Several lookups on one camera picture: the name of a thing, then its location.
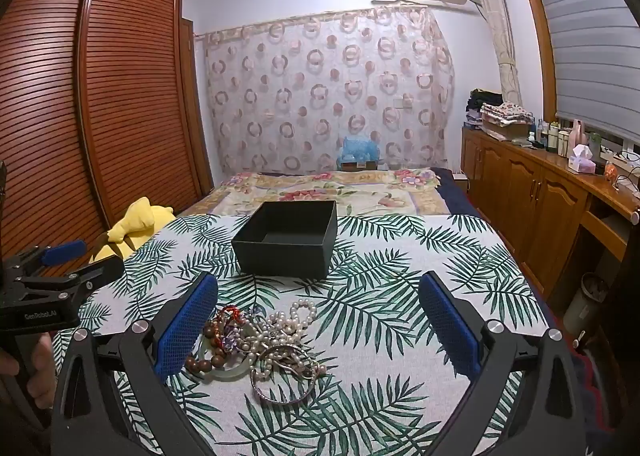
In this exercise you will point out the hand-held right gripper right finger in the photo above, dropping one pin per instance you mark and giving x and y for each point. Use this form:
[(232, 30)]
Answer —
[(450, 326)]

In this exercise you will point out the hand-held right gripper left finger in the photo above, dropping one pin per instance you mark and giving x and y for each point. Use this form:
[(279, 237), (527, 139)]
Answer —
[(185, 326)]

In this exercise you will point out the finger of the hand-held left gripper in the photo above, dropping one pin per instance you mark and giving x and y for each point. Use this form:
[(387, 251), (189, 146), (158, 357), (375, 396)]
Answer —
[(100, 270), (65, 251)]

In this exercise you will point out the pale jade bangle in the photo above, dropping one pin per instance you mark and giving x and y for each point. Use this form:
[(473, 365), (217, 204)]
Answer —
[(235, 373)]

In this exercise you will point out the silver bangle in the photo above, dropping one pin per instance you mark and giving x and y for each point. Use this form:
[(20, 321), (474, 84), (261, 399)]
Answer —
[(265, 397)]

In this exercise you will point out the black box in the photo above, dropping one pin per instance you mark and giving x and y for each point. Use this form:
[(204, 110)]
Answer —
[(280, 256)]

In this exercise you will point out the person's left hand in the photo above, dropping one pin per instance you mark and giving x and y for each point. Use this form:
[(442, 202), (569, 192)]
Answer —
[(42, 361)]

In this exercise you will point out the yellow plush toy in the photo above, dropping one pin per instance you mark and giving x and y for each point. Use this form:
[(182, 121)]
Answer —
[(140, 223)]

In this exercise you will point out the green leaf print cloth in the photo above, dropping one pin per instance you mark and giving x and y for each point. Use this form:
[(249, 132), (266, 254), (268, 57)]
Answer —
[(375, 286)]

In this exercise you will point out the navy bed sheet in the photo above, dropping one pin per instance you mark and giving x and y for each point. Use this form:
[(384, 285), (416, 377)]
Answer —
[(457, 196)]

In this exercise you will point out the grey trash bin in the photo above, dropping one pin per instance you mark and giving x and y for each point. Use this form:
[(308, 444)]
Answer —
[(582, 303)]

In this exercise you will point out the small white box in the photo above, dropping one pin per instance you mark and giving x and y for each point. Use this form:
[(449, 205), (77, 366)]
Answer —
[(461, 183)]

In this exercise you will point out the wooden sideboard cabinet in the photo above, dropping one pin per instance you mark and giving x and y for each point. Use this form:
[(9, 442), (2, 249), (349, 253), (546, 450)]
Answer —
[(525, 196)]

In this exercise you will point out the floral blanket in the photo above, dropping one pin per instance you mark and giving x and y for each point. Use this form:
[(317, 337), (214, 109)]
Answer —
[(300, 193)]

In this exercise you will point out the brown slatted wardrobe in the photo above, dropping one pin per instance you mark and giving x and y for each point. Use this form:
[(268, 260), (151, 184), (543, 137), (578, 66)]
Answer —
[(125, 86)]

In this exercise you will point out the small cardboard box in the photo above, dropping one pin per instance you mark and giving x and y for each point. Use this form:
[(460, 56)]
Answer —
[(360, 166)]

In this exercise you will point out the blue plush toy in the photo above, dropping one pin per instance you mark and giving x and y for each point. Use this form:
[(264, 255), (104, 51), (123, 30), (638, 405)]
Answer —
[(357, 148)]

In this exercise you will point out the brown cardboard box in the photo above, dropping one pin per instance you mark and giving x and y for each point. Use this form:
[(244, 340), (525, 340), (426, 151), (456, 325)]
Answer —
[(505, 131)]

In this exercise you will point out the pink tissue box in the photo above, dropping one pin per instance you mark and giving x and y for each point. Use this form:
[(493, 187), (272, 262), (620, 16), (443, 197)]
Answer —
[(582, 161)]

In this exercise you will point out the row of cosmetic bottles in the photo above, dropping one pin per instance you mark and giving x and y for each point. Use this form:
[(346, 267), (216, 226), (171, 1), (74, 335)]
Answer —
[(555, 138)]

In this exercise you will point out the floral folded cloth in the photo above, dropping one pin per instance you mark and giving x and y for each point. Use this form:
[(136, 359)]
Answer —
[(507, 112)]

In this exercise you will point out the dark folded clothes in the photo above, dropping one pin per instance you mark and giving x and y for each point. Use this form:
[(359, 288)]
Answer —
[(485, 100)]

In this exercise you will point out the white power strip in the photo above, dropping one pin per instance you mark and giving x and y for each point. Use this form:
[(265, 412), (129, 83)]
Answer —
[(620, 158)]

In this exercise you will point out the circle print sheer curtain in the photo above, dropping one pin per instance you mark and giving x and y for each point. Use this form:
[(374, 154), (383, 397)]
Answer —
[(325, 86)]

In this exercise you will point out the beige tied curtain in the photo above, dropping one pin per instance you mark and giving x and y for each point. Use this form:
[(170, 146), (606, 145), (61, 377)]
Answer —
[(500, 36)]

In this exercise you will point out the grey striped window blind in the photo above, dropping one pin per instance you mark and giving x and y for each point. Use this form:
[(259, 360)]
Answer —
[(590, 36)]

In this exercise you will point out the white wall socket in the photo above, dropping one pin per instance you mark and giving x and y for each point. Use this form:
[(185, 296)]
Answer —
[(404, 103)]

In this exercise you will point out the wooden window frame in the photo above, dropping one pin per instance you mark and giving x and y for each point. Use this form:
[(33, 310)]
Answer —
[(537, 36)]

